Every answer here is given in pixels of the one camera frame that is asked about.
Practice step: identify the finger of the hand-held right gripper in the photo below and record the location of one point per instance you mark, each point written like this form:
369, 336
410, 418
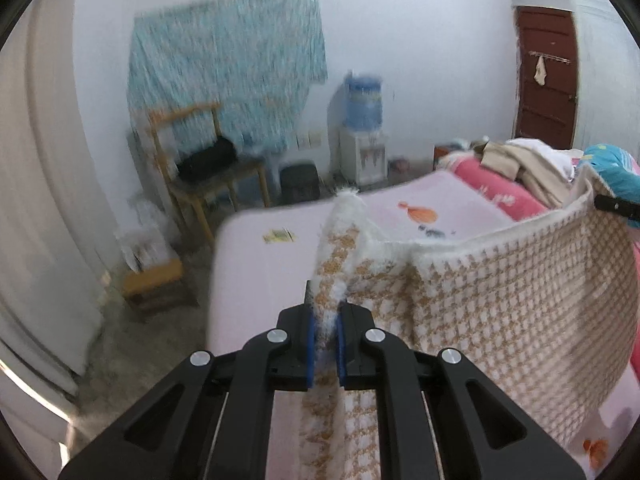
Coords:
620, 207

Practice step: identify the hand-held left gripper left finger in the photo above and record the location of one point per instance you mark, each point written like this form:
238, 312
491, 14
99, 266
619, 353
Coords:
311, 355

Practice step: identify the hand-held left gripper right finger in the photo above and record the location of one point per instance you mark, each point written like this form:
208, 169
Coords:
342, 355

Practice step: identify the beige white checked towel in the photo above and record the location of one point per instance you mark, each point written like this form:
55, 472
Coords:
500, 300

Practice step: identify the beige folded clothes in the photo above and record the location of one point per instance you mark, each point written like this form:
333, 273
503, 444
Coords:
505, 160

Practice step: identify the white cloth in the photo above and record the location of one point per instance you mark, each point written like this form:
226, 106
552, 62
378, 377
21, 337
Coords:
545, 152

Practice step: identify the brown wooden door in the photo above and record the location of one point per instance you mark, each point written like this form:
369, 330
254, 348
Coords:
545, 110

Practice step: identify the yellow paper scrap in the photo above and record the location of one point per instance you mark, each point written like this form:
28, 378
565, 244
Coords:
277, 236

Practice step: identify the pink floral blanket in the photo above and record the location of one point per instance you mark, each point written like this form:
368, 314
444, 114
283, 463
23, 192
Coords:
490, 185

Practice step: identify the white wardrobe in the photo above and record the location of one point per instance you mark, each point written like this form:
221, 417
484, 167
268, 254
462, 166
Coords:
605, 60

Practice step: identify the small beige hanging cloth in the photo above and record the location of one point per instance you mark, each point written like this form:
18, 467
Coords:
540, 72

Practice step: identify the black bin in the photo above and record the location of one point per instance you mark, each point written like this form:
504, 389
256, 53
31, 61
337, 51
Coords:
300, 185

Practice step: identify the small brown wooden stool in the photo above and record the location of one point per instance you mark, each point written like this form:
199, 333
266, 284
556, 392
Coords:
155, 282

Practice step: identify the white water dispenser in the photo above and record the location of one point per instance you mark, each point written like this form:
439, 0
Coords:
362, 157

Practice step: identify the white plastic bags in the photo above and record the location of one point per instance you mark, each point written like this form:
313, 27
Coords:
142, 235

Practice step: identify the black bag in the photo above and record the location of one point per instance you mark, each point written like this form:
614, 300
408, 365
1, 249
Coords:
207, 160

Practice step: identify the wooden chair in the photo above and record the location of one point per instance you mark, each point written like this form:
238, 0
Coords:
160, 150

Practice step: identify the white curtain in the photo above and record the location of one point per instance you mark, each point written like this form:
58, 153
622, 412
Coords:
45, 210

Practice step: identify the door hook rail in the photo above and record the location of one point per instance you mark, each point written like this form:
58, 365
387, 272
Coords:
550, 58

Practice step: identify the wall socket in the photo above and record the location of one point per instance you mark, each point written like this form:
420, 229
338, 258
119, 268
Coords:
310, 140

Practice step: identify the teal floral wall cloth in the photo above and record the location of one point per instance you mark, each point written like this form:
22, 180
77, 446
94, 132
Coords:
225, 60

